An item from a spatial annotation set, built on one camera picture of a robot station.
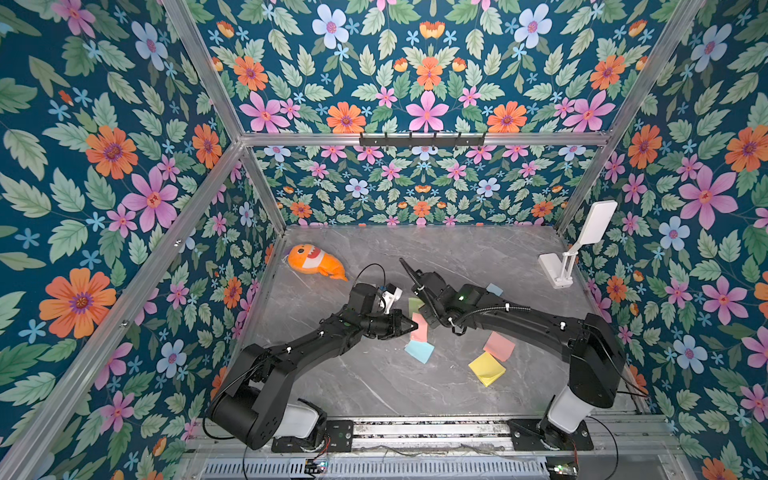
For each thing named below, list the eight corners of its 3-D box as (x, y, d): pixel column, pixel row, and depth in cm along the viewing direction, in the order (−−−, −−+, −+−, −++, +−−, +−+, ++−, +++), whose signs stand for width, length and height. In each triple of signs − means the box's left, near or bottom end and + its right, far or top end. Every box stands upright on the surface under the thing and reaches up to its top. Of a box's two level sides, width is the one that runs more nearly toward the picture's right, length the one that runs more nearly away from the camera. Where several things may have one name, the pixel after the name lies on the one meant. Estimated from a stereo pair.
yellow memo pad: (486, 388, 83) (487, 386, 81) (468, 365, 87) (469, 363, 85) (505, 373, 86) (507, 370, 84) (486, 352, 90) (488, 349, 88)
